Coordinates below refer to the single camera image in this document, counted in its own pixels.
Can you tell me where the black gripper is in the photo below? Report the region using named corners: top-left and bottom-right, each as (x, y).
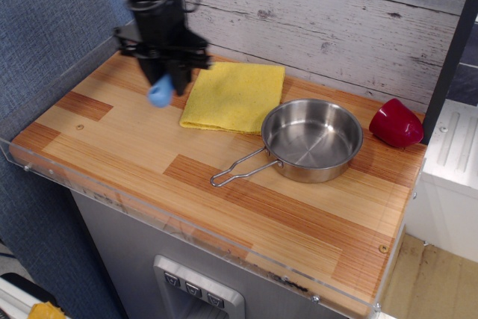
top-left (114, 1), bottom-right (211, 96)

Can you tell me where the blue and grey spoon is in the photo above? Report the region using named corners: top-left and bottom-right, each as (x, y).
top-left (147, 73), bottom-right (174, 108)

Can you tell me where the steel pan with wire handle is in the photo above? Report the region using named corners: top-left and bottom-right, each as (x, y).
top-left (210, 99), bottom-right (364, 188)

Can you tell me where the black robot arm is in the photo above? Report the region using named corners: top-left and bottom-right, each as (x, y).
top-left (114, 0), bottom-right (211, 96)

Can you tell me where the yellow cloth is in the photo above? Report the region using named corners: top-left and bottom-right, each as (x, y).
top-left (179, 62), bottom-right (285, 134)

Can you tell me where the grey toy fridge cabinet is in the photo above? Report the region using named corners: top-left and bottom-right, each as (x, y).
top-left (73, 192), bottom-right (340, 318)

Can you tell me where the silver dispenser button panel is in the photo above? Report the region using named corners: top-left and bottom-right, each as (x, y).
top-left (153, 255), bottom-right (246, 318)

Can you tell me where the red plastic cup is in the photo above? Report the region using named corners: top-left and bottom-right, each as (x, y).
top-left (369, 99), bottom-right (424, 148)

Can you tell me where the yellow object bottom left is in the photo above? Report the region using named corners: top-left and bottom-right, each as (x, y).
top-left (27, 302), bottom-right (66, 319)

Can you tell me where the white toy sink unit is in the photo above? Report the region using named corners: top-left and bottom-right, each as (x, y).
top-left (404, 100), bottom-right (477, 261)

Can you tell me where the clear acrylic guard rail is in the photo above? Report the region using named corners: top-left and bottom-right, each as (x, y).
top-left (0, 12), bottom-right (426, 319)

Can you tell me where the dark vertical post right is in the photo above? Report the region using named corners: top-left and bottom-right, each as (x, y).
top-left (421, 0), bottom-right (477, 145)

